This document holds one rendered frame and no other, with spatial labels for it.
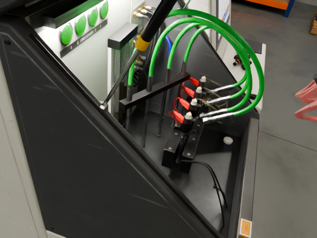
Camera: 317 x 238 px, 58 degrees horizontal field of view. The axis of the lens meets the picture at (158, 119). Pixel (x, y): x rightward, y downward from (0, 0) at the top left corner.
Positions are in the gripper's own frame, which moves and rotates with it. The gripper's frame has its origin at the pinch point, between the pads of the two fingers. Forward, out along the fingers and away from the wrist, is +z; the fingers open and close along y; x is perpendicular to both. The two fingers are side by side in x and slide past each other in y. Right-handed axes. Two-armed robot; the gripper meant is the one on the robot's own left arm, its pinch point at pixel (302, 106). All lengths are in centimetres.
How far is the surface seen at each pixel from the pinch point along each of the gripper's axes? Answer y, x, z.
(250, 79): -16.0, -2.1, 18.2
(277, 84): -225, 126, 143
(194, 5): -39, -25, 37
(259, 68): -10.1, -7.1, 10.1
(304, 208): -67, 136, 79
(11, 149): 37, -32, 45
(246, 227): 16.5, 23.5, 22.5
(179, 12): -8.0, -30.1, 18.1
